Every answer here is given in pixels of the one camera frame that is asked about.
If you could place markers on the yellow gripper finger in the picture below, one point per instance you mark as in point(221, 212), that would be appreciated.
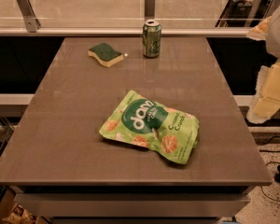
point(266, 101)
point(259, 31)

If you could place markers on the green rice chip bag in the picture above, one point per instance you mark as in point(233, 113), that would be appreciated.
point(145, 123)

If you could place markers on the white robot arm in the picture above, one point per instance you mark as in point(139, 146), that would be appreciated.
point(272, 41)

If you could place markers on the green soda can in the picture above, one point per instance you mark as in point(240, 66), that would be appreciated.
point(151, 39)

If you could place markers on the green yellow sponge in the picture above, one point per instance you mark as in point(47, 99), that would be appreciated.
point(105, 55)

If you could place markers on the glass barrier panel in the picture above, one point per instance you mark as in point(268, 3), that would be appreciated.
point(172, 14)

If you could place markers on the snack bags on floor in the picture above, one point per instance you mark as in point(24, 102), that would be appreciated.
point(19, 215)

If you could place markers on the middle metal rail bracket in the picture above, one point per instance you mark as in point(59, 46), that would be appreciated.
point(149, 9)

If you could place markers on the left metal rail bracket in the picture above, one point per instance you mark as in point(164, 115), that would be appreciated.
point(31, 22)

